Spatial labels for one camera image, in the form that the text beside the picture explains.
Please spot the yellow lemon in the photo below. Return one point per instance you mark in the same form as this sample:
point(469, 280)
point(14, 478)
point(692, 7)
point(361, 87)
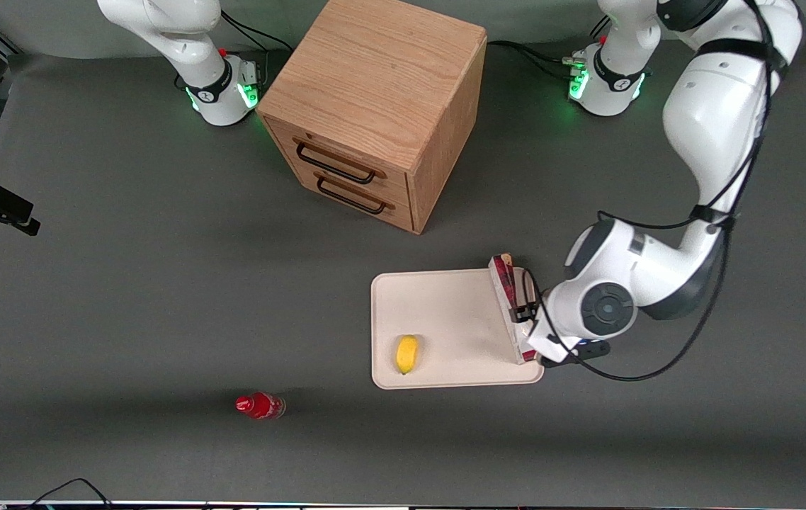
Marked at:
point(407, 354)

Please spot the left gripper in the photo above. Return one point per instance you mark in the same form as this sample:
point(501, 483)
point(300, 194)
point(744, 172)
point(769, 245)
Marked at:
point(525, 310)

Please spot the beige plastic tray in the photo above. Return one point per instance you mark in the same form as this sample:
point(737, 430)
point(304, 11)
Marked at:
point(445, 319)

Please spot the red cookie box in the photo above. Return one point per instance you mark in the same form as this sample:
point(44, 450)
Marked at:
point(506, 283)

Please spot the wooden drawer front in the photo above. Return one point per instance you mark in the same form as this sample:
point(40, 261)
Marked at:
point(396, 216)
point(375, 188)

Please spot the wooden drawer cabinet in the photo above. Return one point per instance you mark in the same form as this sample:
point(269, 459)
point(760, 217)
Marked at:
point(382, 78)

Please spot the red bottle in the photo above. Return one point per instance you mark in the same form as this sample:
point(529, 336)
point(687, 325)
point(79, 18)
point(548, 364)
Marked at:
point(259, 406)

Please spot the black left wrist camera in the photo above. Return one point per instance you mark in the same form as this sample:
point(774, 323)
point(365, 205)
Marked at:
point(576, 352)

